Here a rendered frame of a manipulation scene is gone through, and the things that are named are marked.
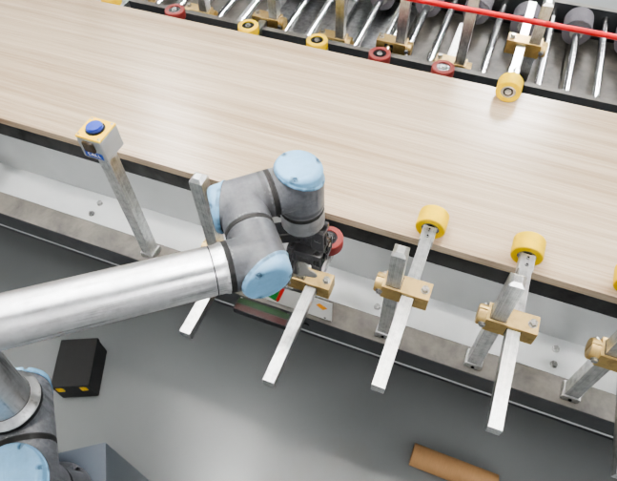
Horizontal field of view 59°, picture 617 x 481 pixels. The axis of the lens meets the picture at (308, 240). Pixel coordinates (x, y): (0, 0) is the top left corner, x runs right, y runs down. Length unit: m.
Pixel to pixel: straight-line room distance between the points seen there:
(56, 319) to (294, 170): 0.46
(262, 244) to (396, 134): 0.95
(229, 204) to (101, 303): 0.27
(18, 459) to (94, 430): 0.95
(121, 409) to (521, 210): 1.64
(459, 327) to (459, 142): 0.57
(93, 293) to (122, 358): 1.56
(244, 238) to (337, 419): 1.39
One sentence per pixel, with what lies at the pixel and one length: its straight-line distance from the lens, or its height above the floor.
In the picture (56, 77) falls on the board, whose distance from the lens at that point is 2.18.
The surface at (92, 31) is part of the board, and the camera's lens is 2.37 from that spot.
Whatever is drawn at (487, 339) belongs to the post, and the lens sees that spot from 1.42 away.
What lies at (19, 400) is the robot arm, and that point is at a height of 0.92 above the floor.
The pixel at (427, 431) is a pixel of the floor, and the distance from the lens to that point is 2.22.
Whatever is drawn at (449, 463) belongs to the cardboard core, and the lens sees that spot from 2.12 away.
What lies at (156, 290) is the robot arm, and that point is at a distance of 0.88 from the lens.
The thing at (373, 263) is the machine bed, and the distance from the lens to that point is 1.67.
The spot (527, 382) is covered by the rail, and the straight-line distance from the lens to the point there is 1.59.
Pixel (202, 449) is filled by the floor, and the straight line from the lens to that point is 2.21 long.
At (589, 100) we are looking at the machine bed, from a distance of 2.16.
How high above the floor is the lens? 2.10
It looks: 54 degrees down
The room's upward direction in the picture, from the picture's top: 2 degrees counter-clockwise
